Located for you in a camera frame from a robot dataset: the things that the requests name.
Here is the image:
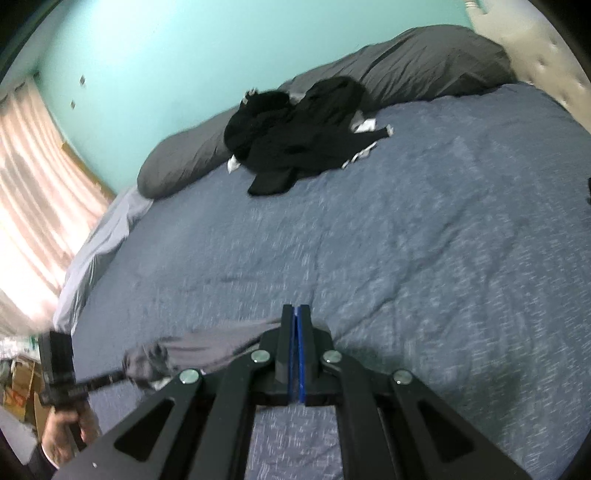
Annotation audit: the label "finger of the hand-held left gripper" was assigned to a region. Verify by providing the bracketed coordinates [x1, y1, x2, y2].
[76, 369, 132, 393]

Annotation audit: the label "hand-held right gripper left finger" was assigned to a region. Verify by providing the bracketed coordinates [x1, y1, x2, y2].
[54, 304, 296, 480]

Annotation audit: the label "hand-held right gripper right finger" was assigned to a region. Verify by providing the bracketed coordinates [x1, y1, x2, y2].
[295, 305, 532, 480]

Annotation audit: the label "grey shorts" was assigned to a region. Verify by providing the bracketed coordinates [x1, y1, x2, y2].
[124, 318, 282, 391]

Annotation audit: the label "person's left forearm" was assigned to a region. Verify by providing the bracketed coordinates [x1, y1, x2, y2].
[27, 442, 63, 480]

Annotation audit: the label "person's left hand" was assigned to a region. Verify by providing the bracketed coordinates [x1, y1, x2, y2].
[42, 406, 100, 468]

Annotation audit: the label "cardboard box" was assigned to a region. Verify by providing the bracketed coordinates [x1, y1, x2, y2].
[4, 360, 47, 416]

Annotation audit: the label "light grey blanket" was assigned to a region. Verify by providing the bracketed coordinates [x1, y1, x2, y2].
[53, 187, 155, 333]

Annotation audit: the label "blue patterned bedspread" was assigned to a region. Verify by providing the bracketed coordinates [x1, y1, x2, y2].
[69, 83, 591, 480]

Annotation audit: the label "pink curtain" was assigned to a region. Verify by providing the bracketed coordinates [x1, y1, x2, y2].
[0, 76, 116, 337]

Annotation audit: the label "black track pants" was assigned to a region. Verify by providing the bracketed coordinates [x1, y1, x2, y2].
[248, 127, 391, 197]

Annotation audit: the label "wooden board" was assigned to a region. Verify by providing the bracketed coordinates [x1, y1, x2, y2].
[62, 143, 116, 204]

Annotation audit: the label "black hoodie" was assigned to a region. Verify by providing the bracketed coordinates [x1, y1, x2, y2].
[224, 88, 301, 162]

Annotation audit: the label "black garment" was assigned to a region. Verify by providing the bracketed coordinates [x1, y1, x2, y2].
[295, 76, 370, 125]

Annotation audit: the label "cream bed headboard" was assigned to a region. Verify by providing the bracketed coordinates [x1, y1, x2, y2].
[464, 0, 578, 121]

